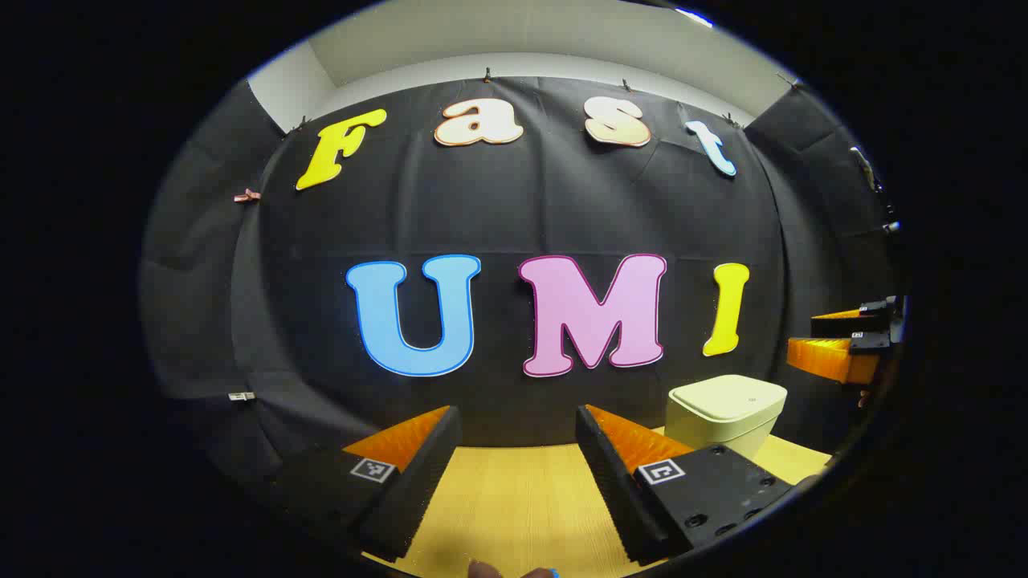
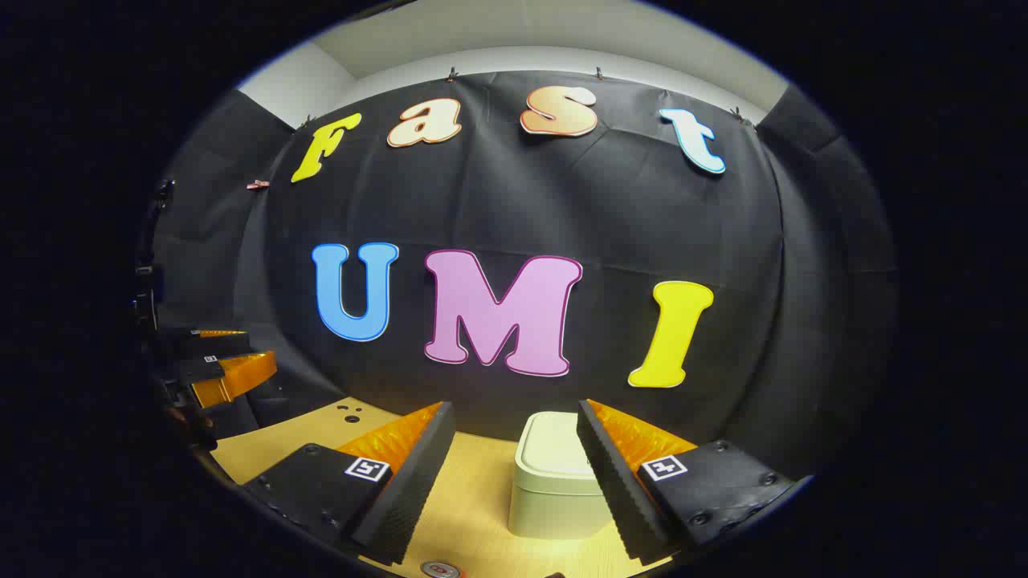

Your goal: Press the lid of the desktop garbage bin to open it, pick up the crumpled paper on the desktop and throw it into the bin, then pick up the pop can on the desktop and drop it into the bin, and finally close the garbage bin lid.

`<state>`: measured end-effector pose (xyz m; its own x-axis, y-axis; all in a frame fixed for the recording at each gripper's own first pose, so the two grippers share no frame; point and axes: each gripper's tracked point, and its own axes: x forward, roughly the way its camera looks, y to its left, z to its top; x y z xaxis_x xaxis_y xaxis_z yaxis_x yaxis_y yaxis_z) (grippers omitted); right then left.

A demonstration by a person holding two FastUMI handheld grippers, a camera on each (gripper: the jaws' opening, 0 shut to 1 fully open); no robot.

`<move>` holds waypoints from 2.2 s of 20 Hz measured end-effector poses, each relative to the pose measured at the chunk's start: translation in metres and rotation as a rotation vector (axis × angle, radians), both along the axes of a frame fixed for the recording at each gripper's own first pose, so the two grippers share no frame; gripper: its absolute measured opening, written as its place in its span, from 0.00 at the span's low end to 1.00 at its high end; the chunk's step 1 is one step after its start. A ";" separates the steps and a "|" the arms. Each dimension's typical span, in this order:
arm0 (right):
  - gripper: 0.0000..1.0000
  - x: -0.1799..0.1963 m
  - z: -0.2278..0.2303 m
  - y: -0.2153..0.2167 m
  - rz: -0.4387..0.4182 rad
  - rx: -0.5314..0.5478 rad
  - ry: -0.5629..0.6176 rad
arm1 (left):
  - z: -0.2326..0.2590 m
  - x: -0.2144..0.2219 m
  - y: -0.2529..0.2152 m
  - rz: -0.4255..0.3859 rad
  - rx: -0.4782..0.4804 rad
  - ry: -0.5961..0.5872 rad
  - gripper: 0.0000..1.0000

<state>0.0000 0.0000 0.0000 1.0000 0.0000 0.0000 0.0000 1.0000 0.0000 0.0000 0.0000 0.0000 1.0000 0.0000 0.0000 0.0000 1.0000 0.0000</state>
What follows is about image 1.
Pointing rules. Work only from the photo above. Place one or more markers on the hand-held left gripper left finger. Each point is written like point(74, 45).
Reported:
point(418, 490)

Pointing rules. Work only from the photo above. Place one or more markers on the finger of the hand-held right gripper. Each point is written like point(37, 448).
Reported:
point(827, 357)
point(843, 325)

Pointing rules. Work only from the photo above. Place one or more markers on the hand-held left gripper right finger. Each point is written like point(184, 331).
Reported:
point(614, 490)

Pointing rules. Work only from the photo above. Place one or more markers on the pale green desktop garbage bin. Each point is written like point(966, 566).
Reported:
point(723, 409)

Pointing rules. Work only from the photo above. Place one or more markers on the wooden desktop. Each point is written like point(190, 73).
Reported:
point(522, 506)

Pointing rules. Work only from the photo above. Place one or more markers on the black backdrop cloth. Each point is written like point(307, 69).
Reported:
point(514, 217)

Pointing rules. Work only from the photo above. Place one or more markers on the pink cloth clip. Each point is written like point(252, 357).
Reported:
point(246, 195)

